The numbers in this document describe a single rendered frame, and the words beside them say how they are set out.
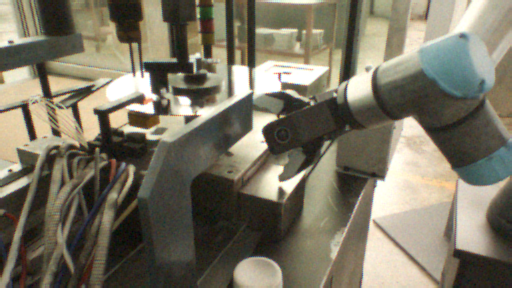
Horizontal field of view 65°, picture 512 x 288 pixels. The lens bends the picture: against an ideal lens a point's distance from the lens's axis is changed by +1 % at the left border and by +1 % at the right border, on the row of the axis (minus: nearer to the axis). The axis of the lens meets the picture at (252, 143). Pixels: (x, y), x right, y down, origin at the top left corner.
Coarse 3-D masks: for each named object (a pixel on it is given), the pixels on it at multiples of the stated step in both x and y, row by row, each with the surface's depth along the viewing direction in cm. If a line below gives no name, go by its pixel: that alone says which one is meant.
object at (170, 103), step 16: (208, 64) 91; (224, 64) 91; (128, 80) 79; (144, 80) 79; (224, 80) 79; (240, 80) 79; (256, 80) 79; (272, 80) 79; (112, 96) 70; (176, 96) 70; (192, 96) 70; (208, 96) 70; (224, 96) 70; (144, 112) 64; (160, 112) 63; (176, 112) 63; (192, 112) 63
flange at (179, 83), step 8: (176, 80) 75; (184, 80) 75; (192, 80) 74; (200, 80) 75; (208, 80) 75; (216, 80) 76; (176, 88) 72; (184, 88) 72; (192, 88) 72; (200, 88) 72; (208, 88) 72; (216, 88) 74
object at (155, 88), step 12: (180, 36) 65; (180, 48) 65; (156, 60) 67; (168, 60) 67; (180, 60) 66; (192, 60) 67; (156, 72) 67; (168, 72) 67; (180, 72) 67; (192, 72) 67; (156, 84) 68; (168, 84) 70
